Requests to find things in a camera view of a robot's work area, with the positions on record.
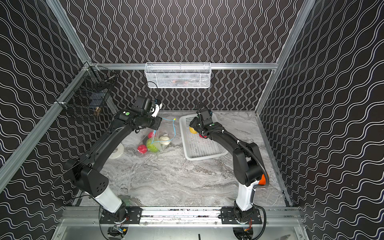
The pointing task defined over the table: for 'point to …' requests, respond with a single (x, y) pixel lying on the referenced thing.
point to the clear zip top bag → (156, 141)
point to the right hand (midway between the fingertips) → (194, 124)
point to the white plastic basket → (195, 147)
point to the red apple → (142, 148)
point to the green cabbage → (151, 147)
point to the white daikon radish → (164, 138)
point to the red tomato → (201, 136)
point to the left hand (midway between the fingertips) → (162, 121)
